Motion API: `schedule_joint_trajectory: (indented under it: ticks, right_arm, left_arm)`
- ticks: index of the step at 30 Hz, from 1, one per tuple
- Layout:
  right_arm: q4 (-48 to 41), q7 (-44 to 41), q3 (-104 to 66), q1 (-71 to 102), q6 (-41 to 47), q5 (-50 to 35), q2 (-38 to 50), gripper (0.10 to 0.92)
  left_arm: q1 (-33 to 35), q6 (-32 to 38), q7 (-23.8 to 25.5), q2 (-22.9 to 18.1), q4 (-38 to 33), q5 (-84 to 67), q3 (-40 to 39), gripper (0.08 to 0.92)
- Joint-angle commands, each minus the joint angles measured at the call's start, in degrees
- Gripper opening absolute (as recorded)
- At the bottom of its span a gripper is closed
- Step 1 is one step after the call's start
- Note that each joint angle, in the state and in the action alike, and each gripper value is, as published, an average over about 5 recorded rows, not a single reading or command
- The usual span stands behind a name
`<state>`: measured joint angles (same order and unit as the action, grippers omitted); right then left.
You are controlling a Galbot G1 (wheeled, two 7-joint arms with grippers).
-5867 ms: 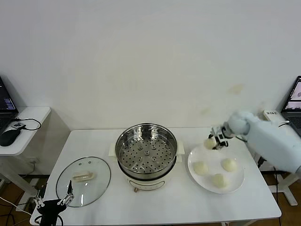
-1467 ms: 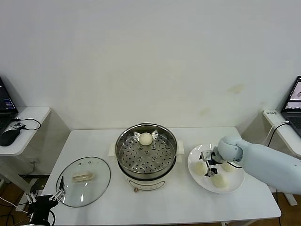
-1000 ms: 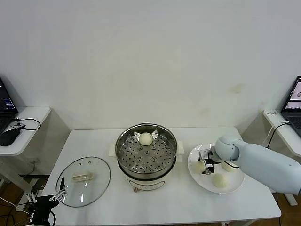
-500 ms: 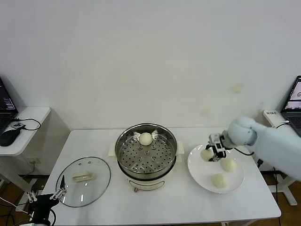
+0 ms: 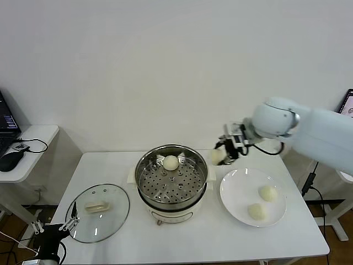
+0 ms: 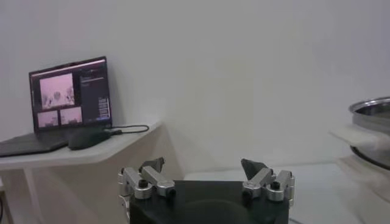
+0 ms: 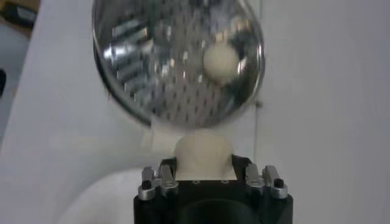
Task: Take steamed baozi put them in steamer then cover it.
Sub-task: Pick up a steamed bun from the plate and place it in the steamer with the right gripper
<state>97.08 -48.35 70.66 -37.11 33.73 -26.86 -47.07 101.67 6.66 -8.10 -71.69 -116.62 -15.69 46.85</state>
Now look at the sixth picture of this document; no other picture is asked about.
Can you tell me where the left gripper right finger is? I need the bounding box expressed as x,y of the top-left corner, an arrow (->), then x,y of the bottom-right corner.
240,158 -> 296,203

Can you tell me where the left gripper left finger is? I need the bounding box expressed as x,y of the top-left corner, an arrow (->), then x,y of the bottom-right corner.
118,156 -> 177,200

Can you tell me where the perforated steel steamer basket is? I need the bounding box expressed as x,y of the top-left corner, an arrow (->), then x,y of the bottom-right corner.
348,96 -> 390,167

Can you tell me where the white side table with mouse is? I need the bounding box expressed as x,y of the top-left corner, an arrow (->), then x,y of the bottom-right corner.
0,121 -> 162,224

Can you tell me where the black computer mouse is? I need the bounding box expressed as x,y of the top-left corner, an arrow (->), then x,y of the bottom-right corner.
67,127 -> 112,151

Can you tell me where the white electric cooker pot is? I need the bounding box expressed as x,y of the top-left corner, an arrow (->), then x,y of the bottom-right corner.
328,123 -> 390,214

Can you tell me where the black laptop with dark screen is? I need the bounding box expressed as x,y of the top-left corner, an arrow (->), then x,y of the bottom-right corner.
0,56 -> 113,158

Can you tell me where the thin black looped cable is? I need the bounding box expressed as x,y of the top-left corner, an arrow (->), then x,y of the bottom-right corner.
105,124 -> 150,136

